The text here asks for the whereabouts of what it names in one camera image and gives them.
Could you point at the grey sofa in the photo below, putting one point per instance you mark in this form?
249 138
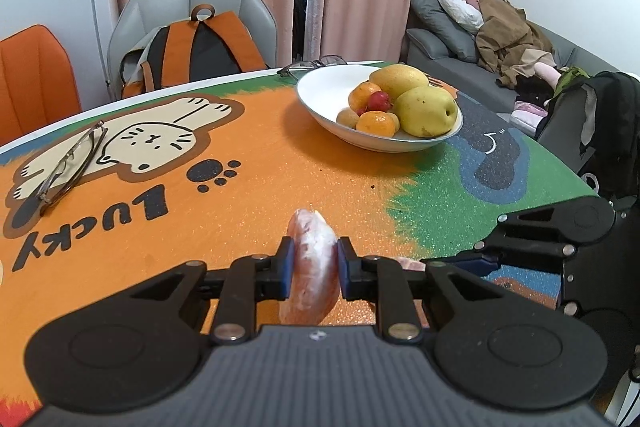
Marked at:
450 77

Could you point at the white pillow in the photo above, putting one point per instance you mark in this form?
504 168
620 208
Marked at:
455 7

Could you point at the dark-framed eyeglasses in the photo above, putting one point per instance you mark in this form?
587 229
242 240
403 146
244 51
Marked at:
310 66

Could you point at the yellow pear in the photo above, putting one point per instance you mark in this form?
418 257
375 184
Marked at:
430 112

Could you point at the white bowl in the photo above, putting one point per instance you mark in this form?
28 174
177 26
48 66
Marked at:
320 92

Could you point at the brown coat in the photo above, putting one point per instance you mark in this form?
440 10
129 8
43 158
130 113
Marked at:
505 37

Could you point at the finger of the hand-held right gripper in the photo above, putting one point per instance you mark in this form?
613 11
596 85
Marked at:
482 267

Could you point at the yellow mango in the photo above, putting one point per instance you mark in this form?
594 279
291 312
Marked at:
400 79

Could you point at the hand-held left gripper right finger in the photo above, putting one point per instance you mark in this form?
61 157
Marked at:
345 272

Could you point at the orange and black backpack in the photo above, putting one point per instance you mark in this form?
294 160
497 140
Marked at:
200 52

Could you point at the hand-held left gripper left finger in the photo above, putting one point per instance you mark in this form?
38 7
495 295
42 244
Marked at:
285 269

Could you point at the orange tangerine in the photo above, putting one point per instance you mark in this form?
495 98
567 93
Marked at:
377 124
362 97

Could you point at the black clothing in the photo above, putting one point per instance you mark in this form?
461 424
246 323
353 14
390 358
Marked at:
532 89

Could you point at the brown kiwi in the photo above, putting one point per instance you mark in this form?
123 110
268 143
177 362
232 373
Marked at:
347 118

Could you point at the thin metal-framed eyeglasses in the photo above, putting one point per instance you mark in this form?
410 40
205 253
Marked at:
70 167

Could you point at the green clothing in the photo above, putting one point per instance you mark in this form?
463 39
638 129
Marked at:
570 79

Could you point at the small red fruit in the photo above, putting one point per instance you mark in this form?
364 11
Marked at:
378 102

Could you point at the small pink cushion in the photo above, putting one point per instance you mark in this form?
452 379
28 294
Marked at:
473 0

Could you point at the orange chair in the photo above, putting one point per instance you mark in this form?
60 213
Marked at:
35 82

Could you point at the grey sofa cushion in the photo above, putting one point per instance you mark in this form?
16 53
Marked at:
435 22

